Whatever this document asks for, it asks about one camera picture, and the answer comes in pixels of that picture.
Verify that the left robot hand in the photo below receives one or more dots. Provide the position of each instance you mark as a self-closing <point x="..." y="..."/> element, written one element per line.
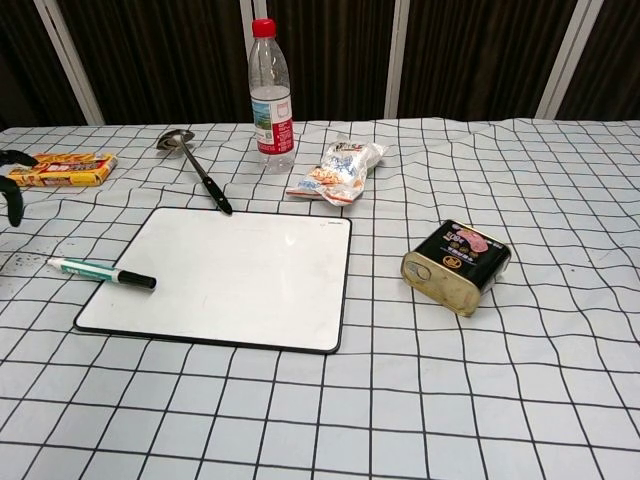
<point x="16" y="205"/>

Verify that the green whiteboard marker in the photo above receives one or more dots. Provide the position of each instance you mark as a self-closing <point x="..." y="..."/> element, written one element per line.
<point x="90" y="271"/>

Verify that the white dry-erase board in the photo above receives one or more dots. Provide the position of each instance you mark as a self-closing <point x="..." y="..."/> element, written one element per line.
<point x="225" y="280"/>

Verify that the yellow food box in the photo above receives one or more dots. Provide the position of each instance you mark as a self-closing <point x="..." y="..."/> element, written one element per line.
<point x="65" y="170"/>

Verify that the dark folding partition screen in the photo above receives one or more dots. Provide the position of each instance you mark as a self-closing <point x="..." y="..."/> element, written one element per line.
<point x="175" y="60"/>

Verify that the clear water bottle red cap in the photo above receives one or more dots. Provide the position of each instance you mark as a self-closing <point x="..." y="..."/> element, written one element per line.
<point x="271" y="125"/>

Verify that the white snack bag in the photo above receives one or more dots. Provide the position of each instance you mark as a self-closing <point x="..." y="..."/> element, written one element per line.
<point x="340" y="167"/>

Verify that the white checked tablecloth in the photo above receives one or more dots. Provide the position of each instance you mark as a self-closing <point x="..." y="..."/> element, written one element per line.
<point x="400" y="390"/>

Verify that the black luncheon meat can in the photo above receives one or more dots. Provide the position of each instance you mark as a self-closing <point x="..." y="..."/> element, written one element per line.
<point x="460" y="260"/>

